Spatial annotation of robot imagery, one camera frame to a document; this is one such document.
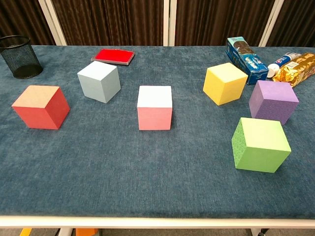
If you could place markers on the white table frame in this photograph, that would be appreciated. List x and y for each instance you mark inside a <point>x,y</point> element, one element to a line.
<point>157,222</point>

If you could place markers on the black mesh pen cup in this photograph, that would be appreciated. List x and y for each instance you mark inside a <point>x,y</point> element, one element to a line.
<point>19,61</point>

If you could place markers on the light blue cube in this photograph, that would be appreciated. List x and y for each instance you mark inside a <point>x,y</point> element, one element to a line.
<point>98,81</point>

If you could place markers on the gold foil snack pack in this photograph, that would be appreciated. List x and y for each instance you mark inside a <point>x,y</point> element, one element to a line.
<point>295,71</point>

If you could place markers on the green cube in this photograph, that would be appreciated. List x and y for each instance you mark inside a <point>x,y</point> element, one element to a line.
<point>261,147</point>

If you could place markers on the yellow cube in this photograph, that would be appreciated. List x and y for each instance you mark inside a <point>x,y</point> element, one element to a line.
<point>224,83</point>

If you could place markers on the blue cookie box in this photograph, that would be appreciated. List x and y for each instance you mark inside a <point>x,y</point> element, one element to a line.
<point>243,59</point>

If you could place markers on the pink cube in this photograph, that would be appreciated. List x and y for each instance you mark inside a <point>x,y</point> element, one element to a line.
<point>154,118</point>

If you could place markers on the orange floor object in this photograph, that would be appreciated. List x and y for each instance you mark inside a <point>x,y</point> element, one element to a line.
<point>86,232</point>

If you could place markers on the red ink pad case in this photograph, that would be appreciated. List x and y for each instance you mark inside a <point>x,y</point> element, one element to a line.
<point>112,56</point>

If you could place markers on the white blue toothpaste tube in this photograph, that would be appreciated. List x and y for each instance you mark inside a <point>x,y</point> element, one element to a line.
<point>285,59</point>

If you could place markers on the blue table cloth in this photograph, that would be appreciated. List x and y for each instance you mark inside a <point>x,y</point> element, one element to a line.
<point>147,172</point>

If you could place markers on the yellow floor tape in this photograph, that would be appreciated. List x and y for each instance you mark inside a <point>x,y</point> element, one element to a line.
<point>25,232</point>

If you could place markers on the purple cube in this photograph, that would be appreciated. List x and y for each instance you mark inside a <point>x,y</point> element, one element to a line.
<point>273,103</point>

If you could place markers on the red-orange cube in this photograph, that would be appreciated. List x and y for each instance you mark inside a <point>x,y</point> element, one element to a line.
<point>37,115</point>

